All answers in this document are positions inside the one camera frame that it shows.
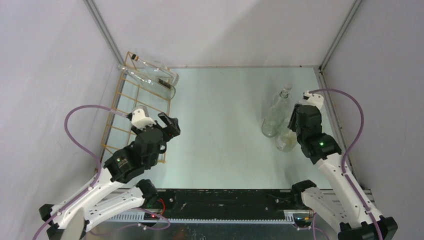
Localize clear bottle white label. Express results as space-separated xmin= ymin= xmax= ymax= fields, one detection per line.
xmin=274 ymin=120 xmax=298 ymax=153

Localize long clear glass bottle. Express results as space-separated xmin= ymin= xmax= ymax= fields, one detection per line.
xmin=261 ymin=89 xmax=291 ymax=138

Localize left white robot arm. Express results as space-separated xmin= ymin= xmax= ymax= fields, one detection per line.
xmin=39 ymin=109 xmax=181 ymax=240

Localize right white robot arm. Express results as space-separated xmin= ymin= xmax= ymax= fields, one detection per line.
xmin=288 ymin=103 xmax=398 ymax=240

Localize clear bottle black label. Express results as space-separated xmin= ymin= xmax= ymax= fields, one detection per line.
xmin=117 ymin=64 xmax=176 ymax=100

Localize clear bottle black cork top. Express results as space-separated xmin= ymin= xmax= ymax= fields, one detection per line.
xmin=131 ymin=54 xmax=180 ymax=87

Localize left electronics board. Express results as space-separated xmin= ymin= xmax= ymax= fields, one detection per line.
xmin=143 ymin=212 xmax=161 ymax=221

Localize electronics board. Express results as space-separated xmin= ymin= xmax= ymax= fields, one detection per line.
xmin=143 ymin=212 xmax=161 ymax=221
xmin=294 ymin=217 xmax=310 ymax=224

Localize right electronics board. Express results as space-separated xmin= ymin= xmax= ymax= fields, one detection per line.
xmin=294 ymin=217 xmax=310 ymax=224

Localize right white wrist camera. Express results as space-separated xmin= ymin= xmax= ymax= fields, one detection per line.
xmin=299 ymin=91 xmax=324 ymax=110

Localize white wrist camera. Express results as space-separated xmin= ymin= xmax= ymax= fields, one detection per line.
xmin=299 ymin=91 xmax=324 ymax=110
xmin=127 ymin=105 xmax=156 ymax=130

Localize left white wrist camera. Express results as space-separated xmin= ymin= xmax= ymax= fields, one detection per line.
xmin=127 ymin=105 xmax=156 ymax=130

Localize gold wire wine rack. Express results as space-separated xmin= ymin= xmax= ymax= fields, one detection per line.
xmin=101 ymin=51 xmax=171 ymax=162

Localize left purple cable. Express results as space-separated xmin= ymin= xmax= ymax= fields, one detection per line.
xmin=31 ymin=105 xmax=132 ymax=240

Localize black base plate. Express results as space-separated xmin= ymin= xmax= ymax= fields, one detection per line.
xmin=147 ymin=188 xmax=309 ymax=221

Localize aluminium frame rail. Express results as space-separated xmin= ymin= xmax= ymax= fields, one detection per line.
xmin=102 ymin=189 xmax=375 ymax=224

